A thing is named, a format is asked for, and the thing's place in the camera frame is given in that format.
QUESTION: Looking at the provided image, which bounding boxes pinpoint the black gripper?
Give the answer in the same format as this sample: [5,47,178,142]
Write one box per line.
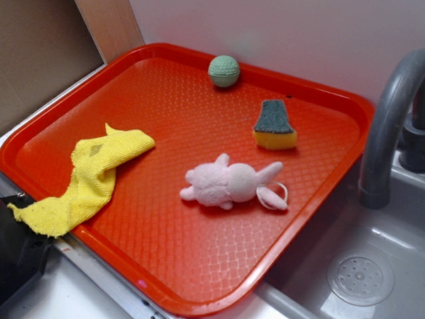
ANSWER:
[1,193,52,304]

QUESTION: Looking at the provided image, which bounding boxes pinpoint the pink plush bunny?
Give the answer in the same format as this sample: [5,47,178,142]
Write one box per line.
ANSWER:
[180,154,288,211]

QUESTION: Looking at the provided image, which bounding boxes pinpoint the yellow microfiber cloth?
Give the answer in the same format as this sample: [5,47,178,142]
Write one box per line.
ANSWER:
[7,124,155,238]

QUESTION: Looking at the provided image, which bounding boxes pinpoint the red plastic tray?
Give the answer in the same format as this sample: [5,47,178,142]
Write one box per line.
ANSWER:
[1,44,374,318]

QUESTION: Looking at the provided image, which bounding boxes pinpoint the wooden corner board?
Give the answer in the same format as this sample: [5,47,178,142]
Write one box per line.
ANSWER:
[75,0,145,64]

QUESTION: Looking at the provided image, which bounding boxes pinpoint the green dimpled ball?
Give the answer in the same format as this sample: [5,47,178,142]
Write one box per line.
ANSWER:
[208,55,240,88]

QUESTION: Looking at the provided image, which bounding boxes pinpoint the yellow green scrub sponge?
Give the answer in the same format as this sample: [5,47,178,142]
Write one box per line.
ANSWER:
[253,100,298,150]

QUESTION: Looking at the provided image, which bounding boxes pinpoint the grey plastic sink basin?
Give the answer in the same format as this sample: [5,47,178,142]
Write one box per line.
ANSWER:
[256,165,424,318]

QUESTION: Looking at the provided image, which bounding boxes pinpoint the grey toy faucet spout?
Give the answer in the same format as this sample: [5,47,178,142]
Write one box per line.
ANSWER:
[358,49,424,209]

